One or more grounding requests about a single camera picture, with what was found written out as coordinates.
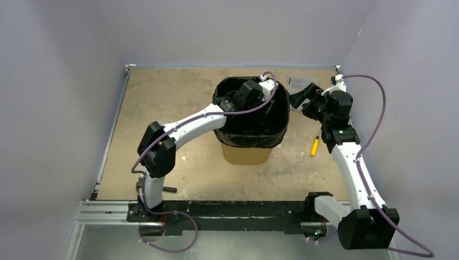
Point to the clear plastic screw box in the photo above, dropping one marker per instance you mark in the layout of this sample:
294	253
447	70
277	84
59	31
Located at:
297	84

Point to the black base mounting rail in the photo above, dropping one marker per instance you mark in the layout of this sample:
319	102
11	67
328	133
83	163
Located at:
176	216

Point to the aluminium frame rail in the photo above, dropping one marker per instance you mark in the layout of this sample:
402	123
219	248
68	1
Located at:
102	212

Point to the black handled hammer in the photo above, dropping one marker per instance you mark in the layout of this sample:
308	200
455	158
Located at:
165	188

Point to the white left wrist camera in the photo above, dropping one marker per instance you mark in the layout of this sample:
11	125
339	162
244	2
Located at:
268	86

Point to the yellow plastic trash bin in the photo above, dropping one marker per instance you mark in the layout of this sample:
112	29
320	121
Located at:
245	156

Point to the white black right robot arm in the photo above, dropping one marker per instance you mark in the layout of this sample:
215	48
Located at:
367	223

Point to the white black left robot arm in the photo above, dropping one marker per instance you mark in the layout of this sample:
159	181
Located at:
159	144

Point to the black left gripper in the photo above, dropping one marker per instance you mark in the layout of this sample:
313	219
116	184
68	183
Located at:
264	114

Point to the black plastic trash bag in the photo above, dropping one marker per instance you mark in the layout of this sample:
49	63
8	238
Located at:
258	125

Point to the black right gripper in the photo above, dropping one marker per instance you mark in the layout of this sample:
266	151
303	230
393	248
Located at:
313	92

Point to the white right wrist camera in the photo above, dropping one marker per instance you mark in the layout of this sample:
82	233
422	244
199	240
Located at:
338	84

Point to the yellow handled screwdriver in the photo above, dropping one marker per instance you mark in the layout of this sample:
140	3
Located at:
314	147

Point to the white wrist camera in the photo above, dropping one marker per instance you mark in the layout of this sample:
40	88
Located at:
338	84
268	86

